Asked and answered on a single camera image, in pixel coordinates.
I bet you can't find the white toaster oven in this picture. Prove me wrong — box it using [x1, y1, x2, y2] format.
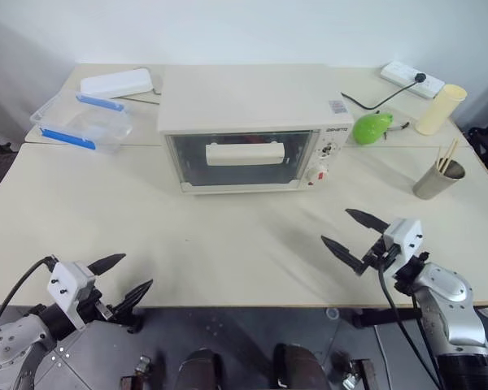
[157, 64, 355, 197]

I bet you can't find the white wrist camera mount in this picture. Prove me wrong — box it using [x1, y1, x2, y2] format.
[381, 218, 425, 266]
[46, 262, 99, 331]

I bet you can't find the dark rounded shape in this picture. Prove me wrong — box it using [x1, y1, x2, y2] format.
[176, 348, 224, 390]
[271, 343, 327, 390]

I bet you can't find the white oven door handle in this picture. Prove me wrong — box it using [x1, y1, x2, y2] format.
[205, 141, 286, 167]

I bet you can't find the white knob with red marking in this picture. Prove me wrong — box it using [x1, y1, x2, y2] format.
[304, 163, 329, 184]

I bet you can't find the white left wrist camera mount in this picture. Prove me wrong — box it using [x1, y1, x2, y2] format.
[46, 262, 99, 331]

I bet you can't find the cream cylindrical tube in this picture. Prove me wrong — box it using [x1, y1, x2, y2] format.
[415, 84, 468, 136]

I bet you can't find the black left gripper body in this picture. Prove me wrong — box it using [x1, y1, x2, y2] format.
[77, 290, 144, 335]

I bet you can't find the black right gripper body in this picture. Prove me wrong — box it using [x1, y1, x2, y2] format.
[362, 238, 400, 274]

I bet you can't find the glass oven door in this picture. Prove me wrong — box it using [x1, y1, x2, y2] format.
[164, 128, 320, 194]

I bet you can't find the black power cable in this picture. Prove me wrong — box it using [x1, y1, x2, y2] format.
[340, 79, 420, 111]

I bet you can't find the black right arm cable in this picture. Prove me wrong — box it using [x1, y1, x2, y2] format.
[377, 266, 447, 390]

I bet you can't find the white container lid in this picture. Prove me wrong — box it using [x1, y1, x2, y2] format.
[80, 67, 154, 100]

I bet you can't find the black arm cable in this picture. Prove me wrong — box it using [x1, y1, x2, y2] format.
[377, 266, 447, 390]
[0, 255, 58, 335]

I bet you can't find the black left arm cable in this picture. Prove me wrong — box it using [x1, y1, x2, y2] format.
[0, 255, 58, 335]

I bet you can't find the clear container with blue clips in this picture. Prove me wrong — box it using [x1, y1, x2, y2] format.
[29, 92, 134, 156]

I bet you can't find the green plastic pear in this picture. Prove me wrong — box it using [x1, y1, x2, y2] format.
[351, 112, 394, 145]

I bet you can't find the white power strip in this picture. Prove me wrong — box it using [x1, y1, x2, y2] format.
[380, 60, 447, 99]

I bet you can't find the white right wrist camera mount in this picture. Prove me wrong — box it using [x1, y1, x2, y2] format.
[381, 218, 425, 266]

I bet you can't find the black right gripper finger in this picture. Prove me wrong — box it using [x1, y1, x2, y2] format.
[345, 208, 390, 235]
[320, 236, 368, 278]

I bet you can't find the steel cup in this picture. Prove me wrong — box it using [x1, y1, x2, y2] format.
[412, 158, 468, 201]

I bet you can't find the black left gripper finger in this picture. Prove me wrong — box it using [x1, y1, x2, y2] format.
[113, 279, 154, 317]
[87, 253, 127, 278]

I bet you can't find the black table frame bar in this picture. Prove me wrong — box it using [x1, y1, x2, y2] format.
[351, 308, 424, 328]

